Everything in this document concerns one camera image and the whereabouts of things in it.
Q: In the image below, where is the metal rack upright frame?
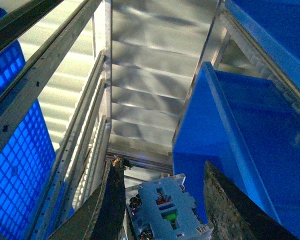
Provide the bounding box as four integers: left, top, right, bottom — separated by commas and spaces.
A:
0, 0, 107, 240

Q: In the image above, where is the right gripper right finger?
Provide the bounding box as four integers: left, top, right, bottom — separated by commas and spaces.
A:
203, 161, 297, 240

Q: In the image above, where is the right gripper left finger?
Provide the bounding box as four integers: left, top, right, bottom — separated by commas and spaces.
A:
53, 156, 132, 240

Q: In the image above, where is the upper shelf blue bin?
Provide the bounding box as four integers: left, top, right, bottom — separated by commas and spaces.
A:
0, 0, 68, 240

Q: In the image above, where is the blue plastic bin with buttons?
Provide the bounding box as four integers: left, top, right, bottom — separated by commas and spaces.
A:
172, 62, 300, 239

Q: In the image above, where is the empty blue plastic bin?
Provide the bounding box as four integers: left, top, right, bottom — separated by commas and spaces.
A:
225, 0, 300, 89

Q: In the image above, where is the grey contact block button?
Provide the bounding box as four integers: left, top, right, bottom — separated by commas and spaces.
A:
126, 173, 214, 240

